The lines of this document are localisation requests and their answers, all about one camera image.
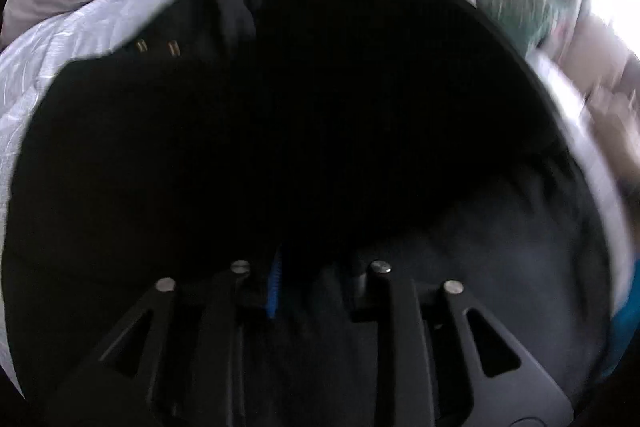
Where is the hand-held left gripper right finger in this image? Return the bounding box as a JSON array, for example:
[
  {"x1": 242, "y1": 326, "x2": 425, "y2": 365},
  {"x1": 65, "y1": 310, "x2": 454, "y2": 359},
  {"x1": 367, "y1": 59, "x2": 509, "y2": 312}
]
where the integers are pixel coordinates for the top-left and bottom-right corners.
[{"x1": 350, "y1": 260, "x2": 573, "y2": 427}]

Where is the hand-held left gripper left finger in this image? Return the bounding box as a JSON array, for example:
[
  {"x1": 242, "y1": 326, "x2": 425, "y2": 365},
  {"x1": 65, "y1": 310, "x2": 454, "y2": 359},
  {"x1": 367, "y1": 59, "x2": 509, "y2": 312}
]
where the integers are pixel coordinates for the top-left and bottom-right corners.
[{"x1": 50, "y1": 252, "x2": 283, "y2": 427}]

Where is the black garment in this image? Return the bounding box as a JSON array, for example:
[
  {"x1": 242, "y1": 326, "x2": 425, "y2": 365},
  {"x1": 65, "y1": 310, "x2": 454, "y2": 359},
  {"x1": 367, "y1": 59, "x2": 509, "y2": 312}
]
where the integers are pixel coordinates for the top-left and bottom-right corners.
[{"x1": 4, "y1": 0, "x2": 618, "y2": 427}]

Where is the white quilted bedspread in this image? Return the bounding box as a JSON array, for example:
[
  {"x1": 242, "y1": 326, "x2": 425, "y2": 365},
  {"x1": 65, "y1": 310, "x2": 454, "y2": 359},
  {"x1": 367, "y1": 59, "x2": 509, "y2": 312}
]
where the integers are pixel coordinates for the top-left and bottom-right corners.
[{"x1": 0, "y1": 0, "x2": 188, "y2": 400}]

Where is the green patterned cloth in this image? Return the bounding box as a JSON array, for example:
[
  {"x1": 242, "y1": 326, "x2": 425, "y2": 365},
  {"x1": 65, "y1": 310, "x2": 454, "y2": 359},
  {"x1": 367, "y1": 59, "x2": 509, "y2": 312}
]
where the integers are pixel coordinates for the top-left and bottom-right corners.
[{"x1": 475, "y1": 0, "x2": 583, "y2": 58}]

